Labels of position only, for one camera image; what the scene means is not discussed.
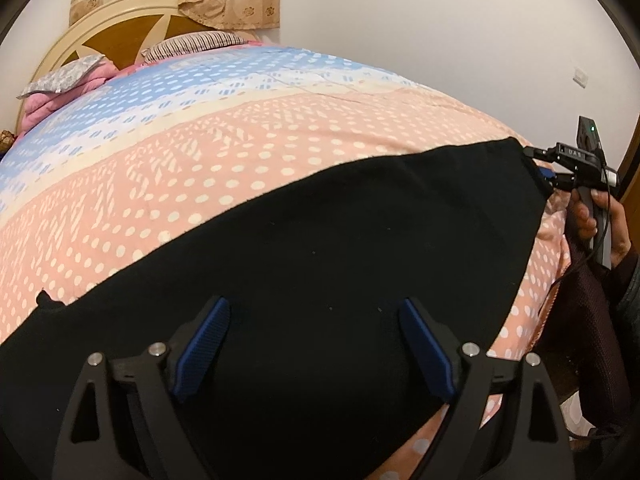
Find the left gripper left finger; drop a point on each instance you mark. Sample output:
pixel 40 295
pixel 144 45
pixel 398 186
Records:
pixel 120 422

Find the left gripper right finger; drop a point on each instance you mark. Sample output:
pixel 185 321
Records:
pixel 503 419

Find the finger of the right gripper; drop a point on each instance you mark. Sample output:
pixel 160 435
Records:
pixel 551 181
pixel 540 154

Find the black pants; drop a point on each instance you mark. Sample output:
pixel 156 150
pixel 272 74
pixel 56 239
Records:
pixel 314 378

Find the dark jacket right forearm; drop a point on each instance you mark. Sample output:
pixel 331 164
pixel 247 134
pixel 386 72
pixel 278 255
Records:
pixel 625 285

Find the person's right hand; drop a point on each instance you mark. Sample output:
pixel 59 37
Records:
pixel 587 225

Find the brown wooden door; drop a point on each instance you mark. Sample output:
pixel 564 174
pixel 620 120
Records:
pixel 630 163

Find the dark maroon trousers leg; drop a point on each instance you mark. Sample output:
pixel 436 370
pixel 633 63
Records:
pixel 579 348

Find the polka dot bed cover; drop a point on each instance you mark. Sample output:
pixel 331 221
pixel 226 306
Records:
pixel 158 150

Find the pink folded blanket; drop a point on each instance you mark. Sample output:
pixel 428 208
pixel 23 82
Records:
pixel 39 106

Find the grey patterned pillow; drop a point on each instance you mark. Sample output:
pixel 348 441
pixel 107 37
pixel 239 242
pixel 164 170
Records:
pixel 64 78

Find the striped pillow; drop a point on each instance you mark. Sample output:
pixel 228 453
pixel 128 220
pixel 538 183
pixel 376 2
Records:
pixel 193 42

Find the cream wooden headboard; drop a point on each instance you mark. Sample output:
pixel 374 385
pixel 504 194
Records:
pixel 110 30

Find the white wall socket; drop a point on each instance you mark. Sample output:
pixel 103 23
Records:
pixel 580 77

